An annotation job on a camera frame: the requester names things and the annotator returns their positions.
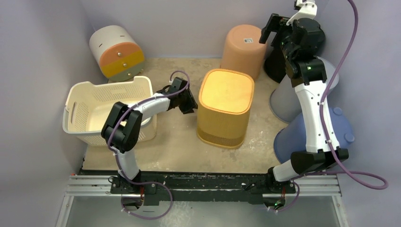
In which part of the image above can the orange capybara bin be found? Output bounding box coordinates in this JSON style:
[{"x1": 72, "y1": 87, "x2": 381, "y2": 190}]
[{"x1": 220, "y1": 24, "x2": 267, "y2": 80}]

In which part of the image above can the black plastic bin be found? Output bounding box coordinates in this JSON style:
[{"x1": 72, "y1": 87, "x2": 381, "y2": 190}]
[{"x1": 263, "y1": 31, "x2": 326, "y2": 83}]

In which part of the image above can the yellow mesh basket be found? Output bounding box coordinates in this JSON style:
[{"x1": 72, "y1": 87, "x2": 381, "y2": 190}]
[{"x1": 196, "y1": 69, "x2": 254, "y2": 149}]

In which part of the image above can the grey plastic bin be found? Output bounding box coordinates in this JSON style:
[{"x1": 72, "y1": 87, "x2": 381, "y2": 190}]
[{"x1": 269, "y1": 56, "x2": 340, "y2": 123}]

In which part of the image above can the white mesh basket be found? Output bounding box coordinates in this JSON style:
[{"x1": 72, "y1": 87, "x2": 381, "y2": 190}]
[{"x1": 62, "y1": 76, "x2": 153, "y2": 147}]

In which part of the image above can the blue plastic bucket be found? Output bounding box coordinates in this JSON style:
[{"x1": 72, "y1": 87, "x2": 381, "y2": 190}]
[{"x1": 273, "y1": 107, "x2": 355, "y2": 163}]

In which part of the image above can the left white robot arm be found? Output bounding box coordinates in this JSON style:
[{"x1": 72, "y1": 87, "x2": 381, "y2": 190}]
[{"x1": 101, "y1": 77, "x2": 198, "y2": 193}]

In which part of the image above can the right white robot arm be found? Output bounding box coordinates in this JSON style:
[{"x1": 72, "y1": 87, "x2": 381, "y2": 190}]
[{"x1": 259, "y1": 13, "x2": 349, "y2": 192}]

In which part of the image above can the white drawer container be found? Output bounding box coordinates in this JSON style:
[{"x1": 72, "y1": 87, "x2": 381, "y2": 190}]
[{"x1": 89, "y1": 25, "x2": 145, "y2": 82}]

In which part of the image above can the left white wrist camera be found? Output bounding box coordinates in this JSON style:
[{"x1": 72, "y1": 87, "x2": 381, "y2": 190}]
[{"x1": 171, "y1": 77, "x2": 181, "y2": 90}]

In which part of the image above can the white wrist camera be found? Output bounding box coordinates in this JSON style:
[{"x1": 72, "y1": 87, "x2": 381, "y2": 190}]
[
  {"x1": 171, "y1": 77, "x2": 181, "y2": 90},
  {"x1": 286, "y1": 0, "x2": 317, "y2": 26}
]

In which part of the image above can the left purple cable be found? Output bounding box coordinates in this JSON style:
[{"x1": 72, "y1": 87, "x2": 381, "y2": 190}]
[{"x1": 106, "y1": 70, "x2": 191, "y2": 220}]

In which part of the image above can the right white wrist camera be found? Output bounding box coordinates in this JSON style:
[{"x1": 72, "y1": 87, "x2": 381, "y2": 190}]
[{"x1": 286, "y1": 0, "x2": 317, "y2": 26}]

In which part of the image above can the aluminium mounting rail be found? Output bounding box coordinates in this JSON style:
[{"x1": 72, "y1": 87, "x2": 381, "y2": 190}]
[{"x1": 64, "y1": 175, "x2": 342, "y2": 197}]

